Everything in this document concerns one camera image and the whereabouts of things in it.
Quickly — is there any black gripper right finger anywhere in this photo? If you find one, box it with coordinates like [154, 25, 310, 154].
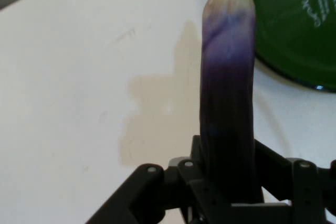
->
[230, 137, 336, 224]

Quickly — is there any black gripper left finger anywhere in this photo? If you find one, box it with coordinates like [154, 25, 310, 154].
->
[84, 134, 212, 224]

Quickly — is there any purple toy eggplant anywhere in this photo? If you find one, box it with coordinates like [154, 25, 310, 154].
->
[199, 0, 257, 204]

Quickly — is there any dark green round plate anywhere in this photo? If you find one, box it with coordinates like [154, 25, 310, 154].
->
[245, 0, 336, 93]

